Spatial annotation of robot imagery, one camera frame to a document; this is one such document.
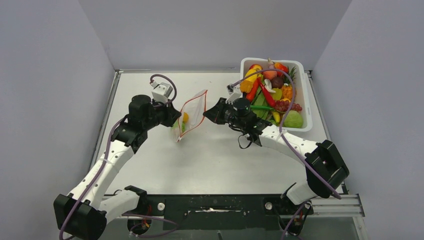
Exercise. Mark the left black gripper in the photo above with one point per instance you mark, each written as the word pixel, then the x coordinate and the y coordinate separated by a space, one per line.
pixel 171 113

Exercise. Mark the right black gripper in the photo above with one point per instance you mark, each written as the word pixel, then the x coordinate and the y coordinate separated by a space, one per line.
pixel 216 114

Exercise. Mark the green toy vegetable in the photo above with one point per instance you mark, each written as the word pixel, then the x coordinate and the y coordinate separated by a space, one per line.
pixel 179 128

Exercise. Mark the yellow toy lemon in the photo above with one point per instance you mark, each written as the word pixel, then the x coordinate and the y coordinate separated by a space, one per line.
pixel 185 118

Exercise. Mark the clear zip top bag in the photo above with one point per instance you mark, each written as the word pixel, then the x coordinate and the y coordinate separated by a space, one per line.
pixel 194 107

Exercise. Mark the green toy chili pepper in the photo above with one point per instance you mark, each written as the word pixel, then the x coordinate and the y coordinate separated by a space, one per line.
pixel 259 107

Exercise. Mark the red toy chili pepper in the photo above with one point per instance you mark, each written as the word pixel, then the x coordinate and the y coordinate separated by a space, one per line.
pixel 264 97

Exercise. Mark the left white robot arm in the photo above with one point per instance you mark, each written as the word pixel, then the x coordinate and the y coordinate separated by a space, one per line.
pixel 83 213

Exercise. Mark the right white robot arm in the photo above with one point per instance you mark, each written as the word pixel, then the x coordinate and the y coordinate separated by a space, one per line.
pixel 324 166

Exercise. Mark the white plastic food bin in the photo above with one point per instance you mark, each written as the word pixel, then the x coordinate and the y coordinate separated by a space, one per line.
pixel 300 84

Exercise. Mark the toy peach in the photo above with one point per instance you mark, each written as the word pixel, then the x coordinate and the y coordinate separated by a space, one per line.
pixel 270 74

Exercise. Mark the purple toy grapes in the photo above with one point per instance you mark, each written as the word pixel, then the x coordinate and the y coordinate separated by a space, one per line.
pixel 283 105

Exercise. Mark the toy pineapple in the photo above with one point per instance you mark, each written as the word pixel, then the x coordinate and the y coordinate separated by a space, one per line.
pixel 287 89

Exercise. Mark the green toy cabbage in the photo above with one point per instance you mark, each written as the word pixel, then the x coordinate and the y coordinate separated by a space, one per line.
pixel 293 120

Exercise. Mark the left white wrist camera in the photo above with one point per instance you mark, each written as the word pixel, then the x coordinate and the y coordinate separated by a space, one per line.
pixel 161 92

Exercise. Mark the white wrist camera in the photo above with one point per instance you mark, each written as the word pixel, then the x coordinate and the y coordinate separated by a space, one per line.
pixel 161 92
pixel 234 93

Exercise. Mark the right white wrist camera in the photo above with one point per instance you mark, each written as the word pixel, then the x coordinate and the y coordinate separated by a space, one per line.
pixel 234 93

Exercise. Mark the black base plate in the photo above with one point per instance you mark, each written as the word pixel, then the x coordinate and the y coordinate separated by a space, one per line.
pixel 270 212

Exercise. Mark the aluminium frame rail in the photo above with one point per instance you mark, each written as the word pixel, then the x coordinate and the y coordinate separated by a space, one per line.
pixel 348 202

